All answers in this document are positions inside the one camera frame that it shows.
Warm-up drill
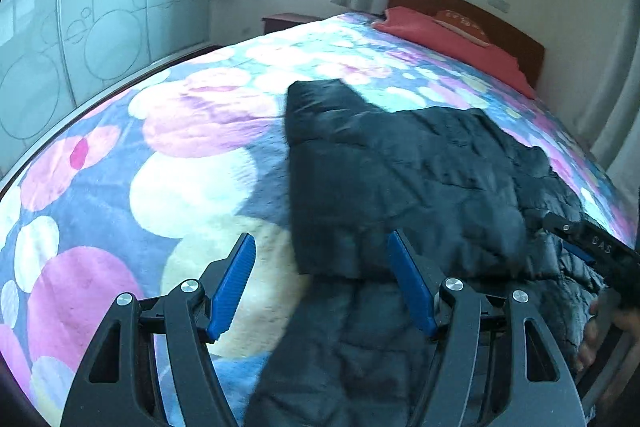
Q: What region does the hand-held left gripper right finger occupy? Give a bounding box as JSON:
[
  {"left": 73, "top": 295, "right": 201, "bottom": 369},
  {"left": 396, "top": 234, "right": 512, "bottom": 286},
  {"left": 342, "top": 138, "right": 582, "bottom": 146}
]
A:
[{"left": 387, "top": 228, "right": 586, "bottom": 427}]

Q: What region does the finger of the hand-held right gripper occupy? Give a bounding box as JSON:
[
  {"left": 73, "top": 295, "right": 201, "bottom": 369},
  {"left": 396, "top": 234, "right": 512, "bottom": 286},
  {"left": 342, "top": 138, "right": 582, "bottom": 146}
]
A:
[{"left": 541, "top": 211, "right": 596, "bottom": 265}]

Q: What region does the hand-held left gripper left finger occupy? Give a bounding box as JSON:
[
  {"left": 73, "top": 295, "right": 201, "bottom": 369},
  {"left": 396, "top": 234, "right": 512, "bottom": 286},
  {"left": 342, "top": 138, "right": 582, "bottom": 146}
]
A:
[{"left": 60, "top": 233, "right": 257, "bottom": 427}]

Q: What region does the black puffer jacket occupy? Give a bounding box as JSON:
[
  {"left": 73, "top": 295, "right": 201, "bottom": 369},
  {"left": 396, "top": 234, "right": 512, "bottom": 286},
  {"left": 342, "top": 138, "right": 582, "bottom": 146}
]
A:
[{"left": 245, "top": 78, "right": 608, "bottom": 427}]

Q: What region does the person's right hand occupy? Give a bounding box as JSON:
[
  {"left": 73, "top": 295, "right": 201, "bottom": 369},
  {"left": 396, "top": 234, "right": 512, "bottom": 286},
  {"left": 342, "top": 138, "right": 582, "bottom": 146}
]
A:
[{"left": 574, "top": 296, "right": 640, "bottom": 374}]

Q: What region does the dotted fleece blanket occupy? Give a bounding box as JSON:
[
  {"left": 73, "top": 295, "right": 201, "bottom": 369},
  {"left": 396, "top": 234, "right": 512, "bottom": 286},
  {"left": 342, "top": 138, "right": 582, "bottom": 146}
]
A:
[{"left": 0, "top": 11, "right": 636, "bottom": 427}]

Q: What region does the wooden bed headboard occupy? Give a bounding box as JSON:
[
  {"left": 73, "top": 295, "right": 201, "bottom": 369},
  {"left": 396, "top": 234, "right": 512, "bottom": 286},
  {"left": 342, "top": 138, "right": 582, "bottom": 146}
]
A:
[{"left": 389, "top": 0, "right": 546, "bottom": 88}]

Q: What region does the red pillow cloth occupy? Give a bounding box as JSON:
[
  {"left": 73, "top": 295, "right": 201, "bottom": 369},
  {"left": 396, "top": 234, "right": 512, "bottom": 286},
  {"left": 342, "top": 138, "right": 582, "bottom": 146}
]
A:
[{"left": 371, "top": 6, "right": 537, "bottom": 100}]

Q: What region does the embroidered red pillow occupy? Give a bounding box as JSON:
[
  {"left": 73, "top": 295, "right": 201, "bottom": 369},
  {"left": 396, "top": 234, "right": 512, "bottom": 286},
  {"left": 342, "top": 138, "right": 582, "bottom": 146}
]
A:
[{"left": 432, "top": 9, "right": 492, "bottom": 48}]

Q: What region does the wooden nightstand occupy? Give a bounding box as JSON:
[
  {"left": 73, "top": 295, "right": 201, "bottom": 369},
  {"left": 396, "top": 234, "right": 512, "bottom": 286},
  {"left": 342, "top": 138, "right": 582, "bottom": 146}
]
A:
[{"left": 261, "top": 12, "right": 326, "bottom": 35}]

